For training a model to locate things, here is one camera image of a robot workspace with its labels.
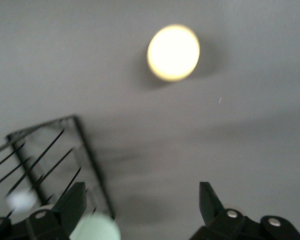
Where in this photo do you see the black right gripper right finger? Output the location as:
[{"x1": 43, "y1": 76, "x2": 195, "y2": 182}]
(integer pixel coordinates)
[{"x1": 189, "y1": 181, "x2": 300, "y2": 240}]

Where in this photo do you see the yellow plastic cup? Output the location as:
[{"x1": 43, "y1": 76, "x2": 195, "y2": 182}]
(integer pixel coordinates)
[{"x1": 146, "y1": 23, "x2": 201, "y2": 83}]

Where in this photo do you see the black wire cup holder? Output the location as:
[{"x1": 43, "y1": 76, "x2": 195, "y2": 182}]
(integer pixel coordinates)
[{"x1": 0, "y1": 114, "x2": 116, "y2": 221}]

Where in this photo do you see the pale green plastic cup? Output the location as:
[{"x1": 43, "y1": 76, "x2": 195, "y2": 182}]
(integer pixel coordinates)
[{"x1": 69, "y1": 213, "x2": 121, "y2": 240}]

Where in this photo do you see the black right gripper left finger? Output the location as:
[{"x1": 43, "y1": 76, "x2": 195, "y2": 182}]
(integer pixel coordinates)
[{"x1": 0, "y1": 181, "x2": 87, "y2": 240}]

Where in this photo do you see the dark grey table cover sheet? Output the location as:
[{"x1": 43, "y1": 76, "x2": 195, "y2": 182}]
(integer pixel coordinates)
[{"x1": 0, "y1": 0, "x2": 300, "y2": 240}]

